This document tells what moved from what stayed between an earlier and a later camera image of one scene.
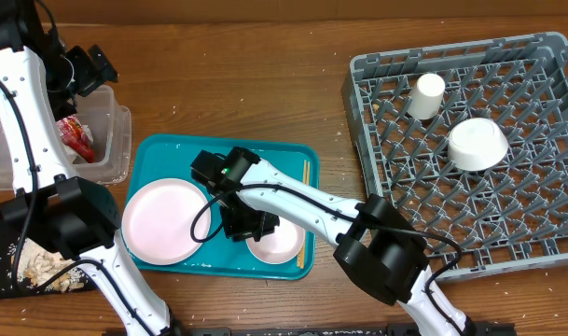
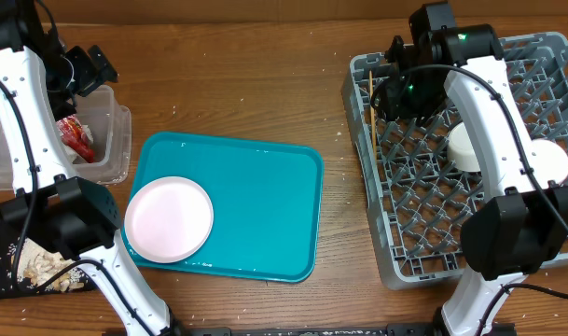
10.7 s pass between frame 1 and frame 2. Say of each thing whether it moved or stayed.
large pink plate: stayed
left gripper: stayed
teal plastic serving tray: stayed
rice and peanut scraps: stayed
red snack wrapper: stayed
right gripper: moved
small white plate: moved
